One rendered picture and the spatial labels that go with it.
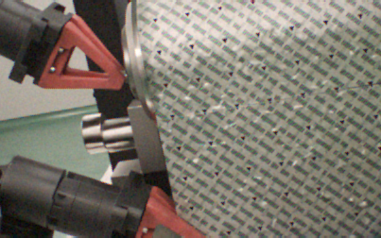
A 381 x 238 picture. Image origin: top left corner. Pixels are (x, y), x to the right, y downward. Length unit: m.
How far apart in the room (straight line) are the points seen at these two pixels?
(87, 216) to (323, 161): 0.22
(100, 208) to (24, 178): 0.07
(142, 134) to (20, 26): 0.16
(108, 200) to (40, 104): 5.99
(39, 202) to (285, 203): 0.22
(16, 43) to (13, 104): 6.00
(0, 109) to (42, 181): 6.09
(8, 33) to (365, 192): 0.36
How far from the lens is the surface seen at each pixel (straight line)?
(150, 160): 0.83
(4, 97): 6.81
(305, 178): 0.75
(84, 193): 0.76
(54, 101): 6.70
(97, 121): 0.84
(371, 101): 0.73
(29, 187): 0.76
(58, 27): 0.78
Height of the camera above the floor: 1.38
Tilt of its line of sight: 14 degrees down
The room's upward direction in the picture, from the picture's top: 12 degrees counter-clockwise
